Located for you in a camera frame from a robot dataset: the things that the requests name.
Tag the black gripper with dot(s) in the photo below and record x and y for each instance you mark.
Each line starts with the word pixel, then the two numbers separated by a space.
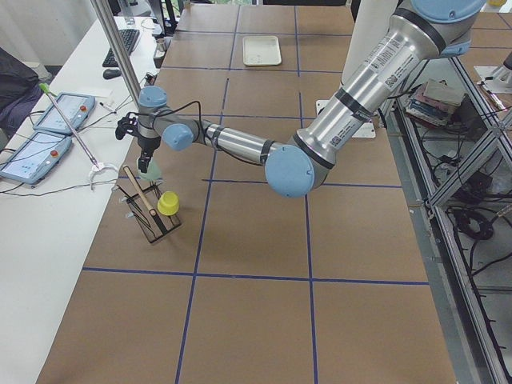
pixel 147 144

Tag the pale green plastic cup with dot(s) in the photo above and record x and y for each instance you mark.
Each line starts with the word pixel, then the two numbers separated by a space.
pixel 152 174

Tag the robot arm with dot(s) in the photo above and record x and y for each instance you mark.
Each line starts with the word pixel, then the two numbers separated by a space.
pixel 417 31

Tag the yellow plastic cup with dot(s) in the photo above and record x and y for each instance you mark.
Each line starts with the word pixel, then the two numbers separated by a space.
pixel 168 203

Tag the silver metal cup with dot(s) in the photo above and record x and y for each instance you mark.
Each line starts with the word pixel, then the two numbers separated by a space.
pixel 160 49

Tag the cream bear print tray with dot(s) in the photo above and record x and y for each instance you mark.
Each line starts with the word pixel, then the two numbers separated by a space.
pixel 261 50

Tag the reacher grabber tool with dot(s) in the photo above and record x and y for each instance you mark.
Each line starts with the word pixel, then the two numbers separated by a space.
pixel 97 167

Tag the far teach pendant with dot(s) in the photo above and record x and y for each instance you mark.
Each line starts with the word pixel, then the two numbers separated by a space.
pixel 76 108

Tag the teach pendant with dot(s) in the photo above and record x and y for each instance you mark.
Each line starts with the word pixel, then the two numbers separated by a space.
pixel 36 157
pixel 76 108

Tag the black computer mouse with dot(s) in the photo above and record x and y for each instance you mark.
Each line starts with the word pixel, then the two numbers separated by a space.
pixel 111 73

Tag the near teach pendant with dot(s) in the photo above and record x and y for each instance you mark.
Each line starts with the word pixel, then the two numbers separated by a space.
pixel 36 157

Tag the stack of books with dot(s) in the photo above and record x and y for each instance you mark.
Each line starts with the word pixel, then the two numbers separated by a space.
pixel 434 102

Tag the black wire cup rack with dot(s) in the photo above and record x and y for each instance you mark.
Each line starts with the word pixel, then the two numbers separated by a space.
pixel 142 204

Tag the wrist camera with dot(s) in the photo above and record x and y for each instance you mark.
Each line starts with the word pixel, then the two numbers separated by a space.
pixel 127 125

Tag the aluminium camera post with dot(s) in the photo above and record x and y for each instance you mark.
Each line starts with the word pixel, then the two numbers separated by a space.
pixel 109 25

